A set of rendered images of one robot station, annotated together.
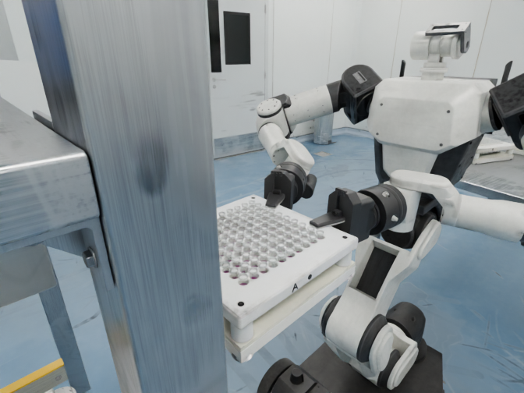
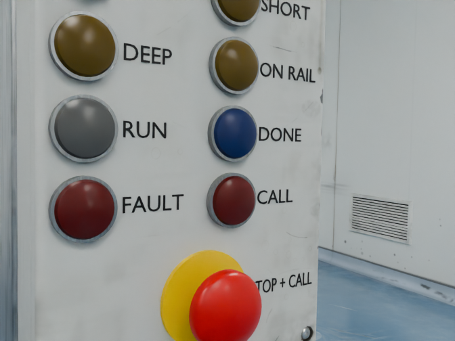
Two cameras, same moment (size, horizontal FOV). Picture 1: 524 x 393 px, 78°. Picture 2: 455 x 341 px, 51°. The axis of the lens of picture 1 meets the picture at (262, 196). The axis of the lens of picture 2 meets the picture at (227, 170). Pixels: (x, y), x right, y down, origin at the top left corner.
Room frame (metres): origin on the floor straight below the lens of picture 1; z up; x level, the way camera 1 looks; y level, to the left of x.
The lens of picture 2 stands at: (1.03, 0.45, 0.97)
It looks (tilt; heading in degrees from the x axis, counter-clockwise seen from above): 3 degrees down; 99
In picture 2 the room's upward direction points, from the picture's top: 1 degrees clockwise
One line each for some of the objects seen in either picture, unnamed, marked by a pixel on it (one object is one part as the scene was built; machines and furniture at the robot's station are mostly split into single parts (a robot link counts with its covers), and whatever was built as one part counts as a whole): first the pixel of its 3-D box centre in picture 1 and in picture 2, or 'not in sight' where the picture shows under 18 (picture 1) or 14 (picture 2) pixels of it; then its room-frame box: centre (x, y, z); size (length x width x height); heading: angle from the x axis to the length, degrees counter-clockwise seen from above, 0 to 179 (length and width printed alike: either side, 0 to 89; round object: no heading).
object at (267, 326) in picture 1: (249, 267); not in sight; (0.44, 0.02, 0.99); 0.24 x 0.24 x 0.02; 44
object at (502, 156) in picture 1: (471, 152); not in sight; (1.55, -1.03, 0.87); 0.24 x 0.24 x 0.02; 19
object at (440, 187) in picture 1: (421, 197); not in sight; (0.61, -0.33, 1.04); 0.13 x 0.07 x 0.09; 62
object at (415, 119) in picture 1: (430, 128); not in sight; (0.92, -0.48, 1.12); 0.34 x 0.30 x 0.36; 44
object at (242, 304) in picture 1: (249, 242); not in sight; (0.44, 0.02, 1.03); 0.25 x 0.24 x 0.02; 44
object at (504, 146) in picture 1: (473, 143); not in sight; (1.55, -1.03, 0.92); 0.25 x 0.24 x 0.02; 19
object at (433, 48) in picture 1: (435, 50); not in sight; (0.88, -0.43, 1.32); 0.10 x 0.07 x 0.09; 44
